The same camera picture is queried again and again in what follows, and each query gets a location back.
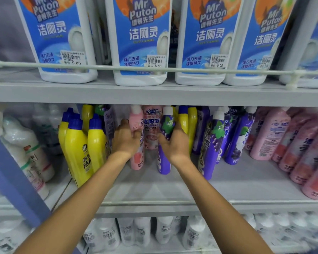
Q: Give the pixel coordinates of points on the person's right hand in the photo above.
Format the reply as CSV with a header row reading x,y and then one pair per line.
x,y
179,148

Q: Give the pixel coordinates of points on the person's left hand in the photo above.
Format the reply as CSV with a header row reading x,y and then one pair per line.
x,y
124,142

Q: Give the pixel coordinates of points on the grey shelf board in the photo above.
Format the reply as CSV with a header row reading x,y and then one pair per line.
x,y
148,93
249,187

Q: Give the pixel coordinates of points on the purple grape-print cleaner bottle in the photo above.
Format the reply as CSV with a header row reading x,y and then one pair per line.
x,y
212,148
167,124
202,124
227,129
239,140

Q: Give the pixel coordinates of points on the pink cleaner bottle white cap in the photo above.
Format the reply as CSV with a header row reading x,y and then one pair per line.
x,y
136,119

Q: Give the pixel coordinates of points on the purple label bottle green cap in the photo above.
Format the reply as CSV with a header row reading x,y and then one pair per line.
x,y
109,124

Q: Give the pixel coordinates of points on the blue shelf upright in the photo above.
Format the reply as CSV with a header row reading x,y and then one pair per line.
x,y
13,177

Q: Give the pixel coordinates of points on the row of pink bottles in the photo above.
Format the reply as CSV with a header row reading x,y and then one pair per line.
x,y
302,150

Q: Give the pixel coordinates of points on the person's right forearm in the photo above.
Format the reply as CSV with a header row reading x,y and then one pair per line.
x,y
217,208

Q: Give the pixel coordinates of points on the white bottle blue label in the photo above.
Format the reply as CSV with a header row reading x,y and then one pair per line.
x,y
312,50
141,36
55,36
259,42
209,36

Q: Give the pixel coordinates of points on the clear plastic bottles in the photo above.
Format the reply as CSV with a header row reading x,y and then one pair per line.
x,y
47,124

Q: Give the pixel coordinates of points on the pink label cleaner bottle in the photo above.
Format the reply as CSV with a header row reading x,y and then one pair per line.
x,y
151,124

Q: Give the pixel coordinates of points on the yellow bottle blue cap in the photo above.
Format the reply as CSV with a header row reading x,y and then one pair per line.
x,y
96,145
183,121
78,153
63,134
192,126
86,113

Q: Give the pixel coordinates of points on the person's right thumb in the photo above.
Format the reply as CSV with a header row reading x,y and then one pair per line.
x,y
163,140

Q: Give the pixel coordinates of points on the person's left thumb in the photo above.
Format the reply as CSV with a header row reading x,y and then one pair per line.
x,y
137,138

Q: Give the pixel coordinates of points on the white bottle green red label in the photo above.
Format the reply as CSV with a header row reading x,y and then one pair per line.
x,y
29,179
31,150

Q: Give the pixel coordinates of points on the row of small white bottles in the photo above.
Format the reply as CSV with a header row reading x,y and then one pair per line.
x,y
190,231

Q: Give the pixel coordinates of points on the person's left forearm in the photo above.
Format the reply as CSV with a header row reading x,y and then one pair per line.
x,y
76,206

